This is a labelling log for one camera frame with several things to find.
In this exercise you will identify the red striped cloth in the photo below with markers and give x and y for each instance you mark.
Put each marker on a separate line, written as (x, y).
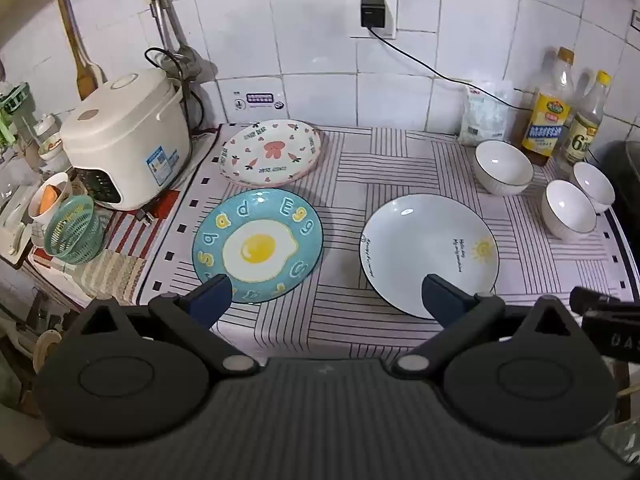
(135, 230)

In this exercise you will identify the green plastic basket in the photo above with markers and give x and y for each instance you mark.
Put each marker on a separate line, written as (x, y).
(75, 230)

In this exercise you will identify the white wall sticker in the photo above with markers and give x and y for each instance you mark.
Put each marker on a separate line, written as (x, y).
(257, 100)

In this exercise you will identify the white ribbed bowl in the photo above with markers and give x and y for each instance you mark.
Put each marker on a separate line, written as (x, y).
(570, 210)
(502, 165)
(595, 180)

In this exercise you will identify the pink bear print plate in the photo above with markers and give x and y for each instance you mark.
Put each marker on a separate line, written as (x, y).
(272, 152)

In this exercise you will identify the black charger plug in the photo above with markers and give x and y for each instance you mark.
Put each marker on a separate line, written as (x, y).
(373, 11)

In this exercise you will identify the black cooking pot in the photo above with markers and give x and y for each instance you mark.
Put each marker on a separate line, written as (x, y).
(622, 175)

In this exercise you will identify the white rice cooker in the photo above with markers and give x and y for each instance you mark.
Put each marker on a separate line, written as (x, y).
(125, 125)

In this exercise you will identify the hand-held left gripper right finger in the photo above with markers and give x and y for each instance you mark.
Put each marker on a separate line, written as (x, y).
(442, 300)

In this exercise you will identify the white sun print plate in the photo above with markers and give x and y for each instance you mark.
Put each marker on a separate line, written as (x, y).
(425, 245)

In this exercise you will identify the white salt bag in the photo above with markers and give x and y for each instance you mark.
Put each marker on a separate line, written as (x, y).
(482, 117)

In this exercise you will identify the wooden spatula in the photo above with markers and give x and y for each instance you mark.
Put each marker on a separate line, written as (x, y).
(82, 65)

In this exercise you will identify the orange carrot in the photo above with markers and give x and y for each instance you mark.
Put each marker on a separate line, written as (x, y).
(49, 199)

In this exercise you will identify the beige woven cloth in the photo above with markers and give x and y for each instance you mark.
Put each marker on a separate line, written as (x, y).
(107, 277)

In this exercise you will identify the blue fried egg plate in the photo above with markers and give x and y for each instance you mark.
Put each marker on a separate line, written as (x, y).
(257, 247)

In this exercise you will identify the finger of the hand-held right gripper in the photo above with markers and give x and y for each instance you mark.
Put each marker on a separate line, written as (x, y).
(592, 302)

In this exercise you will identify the white wall socket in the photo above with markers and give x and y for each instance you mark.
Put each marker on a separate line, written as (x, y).
(392, 10)

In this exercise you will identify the striped tablecloth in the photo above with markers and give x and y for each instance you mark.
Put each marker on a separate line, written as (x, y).
(345, 170)

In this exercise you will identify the yellow label oil bottle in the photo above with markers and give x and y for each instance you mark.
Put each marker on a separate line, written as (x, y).
(545, 125)

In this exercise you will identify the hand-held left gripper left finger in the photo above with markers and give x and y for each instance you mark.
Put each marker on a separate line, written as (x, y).
(212, 296)

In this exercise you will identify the white checked mug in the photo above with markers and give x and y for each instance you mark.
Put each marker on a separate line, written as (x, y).
(42, 227)

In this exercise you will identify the clear vinegar bottle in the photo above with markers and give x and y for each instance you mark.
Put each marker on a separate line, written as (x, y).
(580, 140)

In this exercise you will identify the metal ladle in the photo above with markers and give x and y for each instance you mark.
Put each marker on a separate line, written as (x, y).
(167, 25)

